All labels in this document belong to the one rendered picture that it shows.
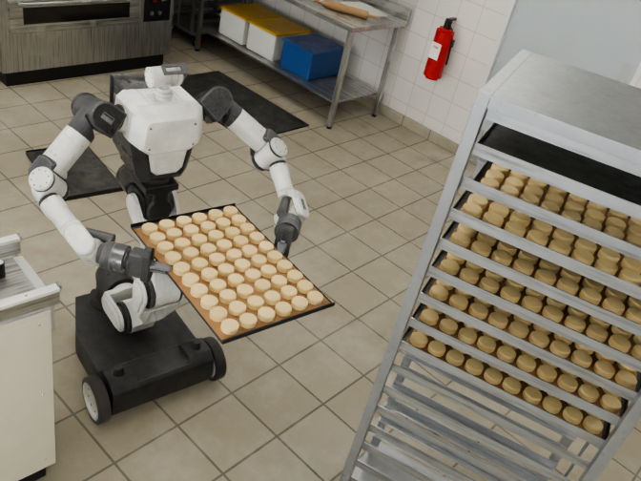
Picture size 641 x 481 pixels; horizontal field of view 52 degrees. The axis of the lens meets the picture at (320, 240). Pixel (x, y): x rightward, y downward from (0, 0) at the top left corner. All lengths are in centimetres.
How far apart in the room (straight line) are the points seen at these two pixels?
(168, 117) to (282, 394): 144
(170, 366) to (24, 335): 86
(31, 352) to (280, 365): 136
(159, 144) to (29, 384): 88
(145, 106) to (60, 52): 346
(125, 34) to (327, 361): 359
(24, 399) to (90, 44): 387
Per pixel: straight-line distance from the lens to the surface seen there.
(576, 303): 169
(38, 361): 229
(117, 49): 594
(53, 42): 563
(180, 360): 291
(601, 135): 149
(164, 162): 235
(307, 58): 582
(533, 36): 539
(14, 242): 236
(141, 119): 224
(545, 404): 193
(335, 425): 305
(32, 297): 212
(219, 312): 190
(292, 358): 328
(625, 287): 165
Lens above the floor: 227
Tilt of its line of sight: 33 degrees down
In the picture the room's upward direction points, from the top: 14 degrees clockwise
